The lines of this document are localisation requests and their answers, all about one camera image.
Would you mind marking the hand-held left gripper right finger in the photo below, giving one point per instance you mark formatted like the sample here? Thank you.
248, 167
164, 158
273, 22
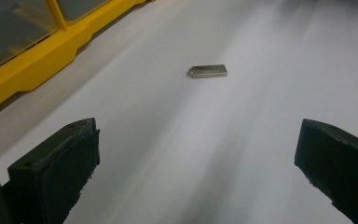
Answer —
341, 161

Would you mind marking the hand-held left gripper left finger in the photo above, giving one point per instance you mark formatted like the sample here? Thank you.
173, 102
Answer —
52, 168

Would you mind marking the yellow organizer box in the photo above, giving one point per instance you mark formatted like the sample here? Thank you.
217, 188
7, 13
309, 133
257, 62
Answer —
34, 53

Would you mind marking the small silver metal block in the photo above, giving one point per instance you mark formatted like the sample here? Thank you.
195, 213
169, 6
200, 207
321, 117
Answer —
207, 71

